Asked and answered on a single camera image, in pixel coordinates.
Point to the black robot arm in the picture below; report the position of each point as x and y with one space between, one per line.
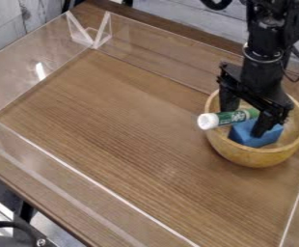
255 80

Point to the brown wooden bowl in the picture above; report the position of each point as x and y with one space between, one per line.
258 157

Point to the clear acrylic tray wall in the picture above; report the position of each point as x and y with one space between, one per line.
101 149

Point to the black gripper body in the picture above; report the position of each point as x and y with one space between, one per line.
263 97

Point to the clear acrylic corner bracket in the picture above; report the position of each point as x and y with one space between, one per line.
89 37

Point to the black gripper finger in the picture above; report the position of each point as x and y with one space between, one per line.
267 123
228 100

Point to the blue foam block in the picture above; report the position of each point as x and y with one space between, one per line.
240 134

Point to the green and white marker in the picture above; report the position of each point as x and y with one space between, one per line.
212 120

